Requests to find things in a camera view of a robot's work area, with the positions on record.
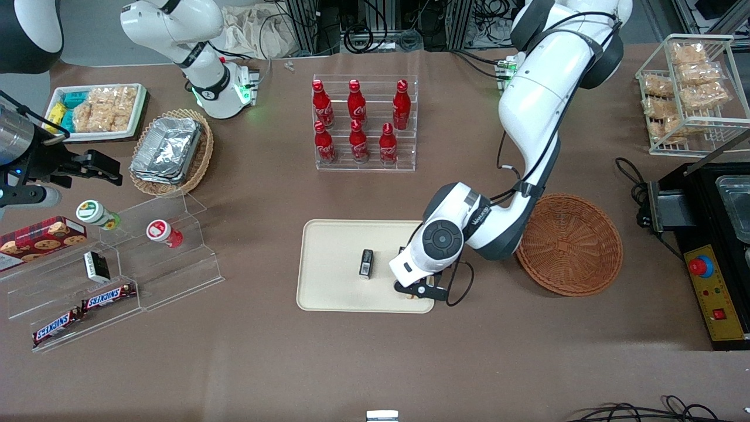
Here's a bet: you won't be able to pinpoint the red lidded cup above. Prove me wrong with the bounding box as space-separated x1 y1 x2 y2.
146 219 184 249

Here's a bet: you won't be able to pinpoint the black floor cables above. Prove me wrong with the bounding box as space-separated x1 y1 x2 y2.
565 395 750 422

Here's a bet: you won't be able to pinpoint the beige cloth bag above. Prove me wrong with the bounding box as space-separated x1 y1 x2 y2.
218 5 301 60

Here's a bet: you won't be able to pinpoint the Snickers chocolate bar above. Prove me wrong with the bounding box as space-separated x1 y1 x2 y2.
80 283 137 312
32 308 83 347

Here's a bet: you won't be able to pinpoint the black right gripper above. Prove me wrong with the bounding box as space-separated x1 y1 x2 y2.
21 124 124 189

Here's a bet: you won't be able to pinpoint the light wicker basket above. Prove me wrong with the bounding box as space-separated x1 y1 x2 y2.
128 108 215 198

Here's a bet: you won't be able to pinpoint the steel appliance pan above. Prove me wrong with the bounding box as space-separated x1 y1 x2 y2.
715 175 750 228

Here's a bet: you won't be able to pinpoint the yellow emergency stop box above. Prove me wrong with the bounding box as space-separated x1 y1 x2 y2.
683 244 748 343

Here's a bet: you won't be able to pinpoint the grey metal bar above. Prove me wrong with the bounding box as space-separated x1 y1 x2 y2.
682 127 750 176

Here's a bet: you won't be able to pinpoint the black countertop appliance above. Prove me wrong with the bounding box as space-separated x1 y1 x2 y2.
647 161 750 352

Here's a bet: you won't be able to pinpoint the clear acrylic stepped shelf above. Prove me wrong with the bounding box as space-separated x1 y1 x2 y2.
0 192 226 353

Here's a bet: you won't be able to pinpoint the red cookie box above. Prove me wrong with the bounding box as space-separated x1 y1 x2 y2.
0 215 88 272

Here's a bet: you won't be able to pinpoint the stacked aluminium foil trays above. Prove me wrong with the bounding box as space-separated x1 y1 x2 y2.
129 116 203 186

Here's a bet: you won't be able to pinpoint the black power cable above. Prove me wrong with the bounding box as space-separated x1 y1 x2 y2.
614 157 686 261

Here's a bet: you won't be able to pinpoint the bag of rice crackers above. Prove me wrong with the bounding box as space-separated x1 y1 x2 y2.
72 86 139 134

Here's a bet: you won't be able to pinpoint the coiled black cable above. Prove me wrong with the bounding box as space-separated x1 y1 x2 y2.
342 25 377 55

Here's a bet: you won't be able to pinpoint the green lidded cup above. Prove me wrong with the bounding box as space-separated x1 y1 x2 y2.
76 199 122 231

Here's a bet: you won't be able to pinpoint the red cola bottle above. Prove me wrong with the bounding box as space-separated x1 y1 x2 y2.
392 79 413 131
313 121 338 165
312 79 335 130
379 122 400 165
349 120 370 164
347 79 369 130

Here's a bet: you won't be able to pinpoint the white wire rack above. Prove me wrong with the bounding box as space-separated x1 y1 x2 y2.
635 33 750 156

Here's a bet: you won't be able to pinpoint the white rectangular snack tray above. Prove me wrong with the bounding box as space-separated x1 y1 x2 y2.
43 83 148 143

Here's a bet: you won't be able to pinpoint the small black white box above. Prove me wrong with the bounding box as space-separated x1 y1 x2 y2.
83 250 111 284

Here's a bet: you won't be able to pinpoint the yellow snack packet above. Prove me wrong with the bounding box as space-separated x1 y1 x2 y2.
46 102 69 134

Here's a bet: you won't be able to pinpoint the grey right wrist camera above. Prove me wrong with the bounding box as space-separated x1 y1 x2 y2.
0 186 62 207

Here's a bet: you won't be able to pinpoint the brown wicker basket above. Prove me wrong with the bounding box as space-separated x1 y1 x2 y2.
514 193 624 297

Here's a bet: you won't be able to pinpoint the clear acrylic bottle rack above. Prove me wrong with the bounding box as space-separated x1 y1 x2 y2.
312 74 419 172

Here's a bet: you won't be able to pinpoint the beige plastic tray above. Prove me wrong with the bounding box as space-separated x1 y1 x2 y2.
296 219 435 314

